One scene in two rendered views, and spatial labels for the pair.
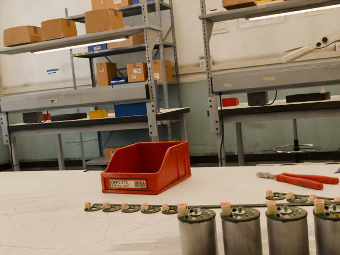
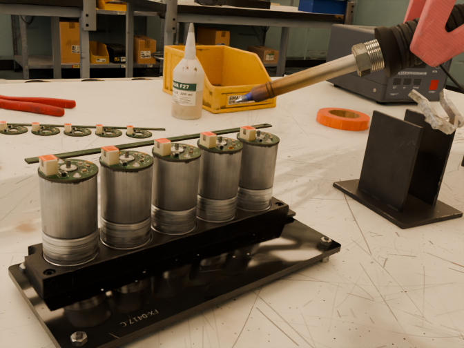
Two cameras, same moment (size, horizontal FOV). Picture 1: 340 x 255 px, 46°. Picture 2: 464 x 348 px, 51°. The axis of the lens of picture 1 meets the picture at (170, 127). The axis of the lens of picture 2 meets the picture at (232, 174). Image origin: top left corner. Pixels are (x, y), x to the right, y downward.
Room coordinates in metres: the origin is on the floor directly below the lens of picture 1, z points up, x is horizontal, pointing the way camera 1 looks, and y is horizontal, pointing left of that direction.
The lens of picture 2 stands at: (0.09, 0.11, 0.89)
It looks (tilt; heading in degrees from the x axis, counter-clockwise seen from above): 22 degrees down; 304
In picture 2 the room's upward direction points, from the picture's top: 6 degrees clockwise
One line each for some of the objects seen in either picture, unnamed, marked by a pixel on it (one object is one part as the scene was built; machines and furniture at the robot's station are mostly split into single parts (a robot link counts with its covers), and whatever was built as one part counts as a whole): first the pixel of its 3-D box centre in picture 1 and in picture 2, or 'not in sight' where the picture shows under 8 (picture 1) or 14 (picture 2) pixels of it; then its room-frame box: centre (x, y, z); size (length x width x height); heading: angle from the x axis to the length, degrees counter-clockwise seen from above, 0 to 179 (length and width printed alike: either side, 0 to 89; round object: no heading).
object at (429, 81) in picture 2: not in sight; (384, 63); (0.34, -0.64, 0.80); 0.15 x 0.12 x 0.10; 149
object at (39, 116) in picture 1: (33, 117); not in sight; (3.35, 1.12, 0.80); 0.15 x 0.12 x 0.10; 178
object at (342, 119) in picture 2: not in sight; (343, 118); (0.30, -0.42, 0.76); 0.06 x 0.06 x 0.01
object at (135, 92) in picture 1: (70, 100); not in sight; (3.03, 0.72, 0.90); 1.30 x 0.06 x 0.12; 68
